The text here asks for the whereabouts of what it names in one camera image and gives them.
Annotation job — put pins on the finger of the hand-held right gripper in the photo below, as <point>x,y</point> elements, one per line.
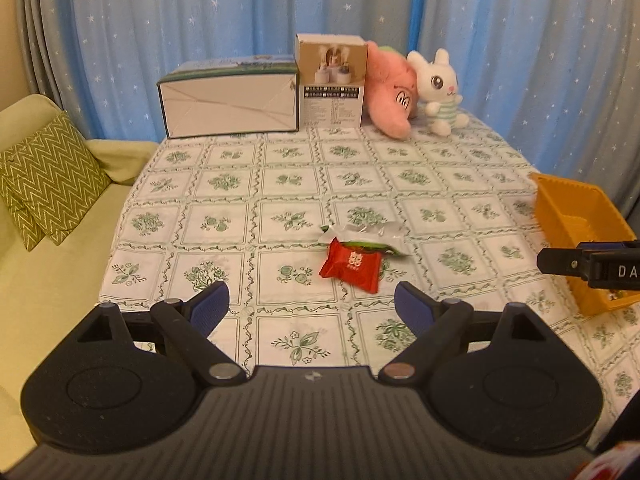
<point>607,245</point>
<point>562,261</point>

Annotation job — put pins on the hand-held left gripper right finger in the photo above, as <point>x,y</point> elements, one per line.
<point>411,306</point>

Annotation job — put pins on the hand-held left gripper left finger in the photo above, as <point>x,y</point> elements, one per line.
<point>210,306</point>

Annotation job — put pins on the orange plastic basket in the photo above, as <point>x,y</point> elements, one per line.
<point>570,205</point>

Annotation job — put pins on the red packet with white symbol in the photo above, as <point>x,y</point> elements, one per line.
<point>351,264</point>

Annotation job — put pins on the silver green snack packet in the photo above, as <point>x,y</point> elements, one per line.
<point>362,235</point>

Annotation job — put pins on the green floral tablecloth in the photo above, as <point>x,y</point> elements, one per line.
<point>280,190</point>

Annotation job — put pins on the light green sofa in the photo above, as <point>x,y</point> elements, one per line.
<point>55,290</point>

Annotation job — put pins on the red white printed cloth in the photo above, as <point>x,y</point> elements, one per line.
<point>617,465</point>

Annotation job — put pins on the blue star curtain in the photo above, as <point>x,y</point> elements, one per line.
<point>540,60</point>
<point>200,10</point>

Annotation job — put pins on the green zigzag cushion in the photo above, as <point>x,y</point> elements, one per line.
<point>22,225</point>
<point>55,170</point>

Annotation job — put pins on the wide white cardboard box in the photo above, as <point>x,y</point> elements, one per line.
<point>230,102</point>

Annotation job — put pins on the white bunny plush toy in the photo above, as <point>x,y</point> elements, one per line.
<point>440,87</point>

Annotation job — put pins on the pink plush toy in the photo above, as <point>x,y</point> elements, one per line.
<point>390,90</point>

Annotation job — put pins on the tall beige product box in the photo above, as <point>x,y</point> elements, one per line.
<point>332,85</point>

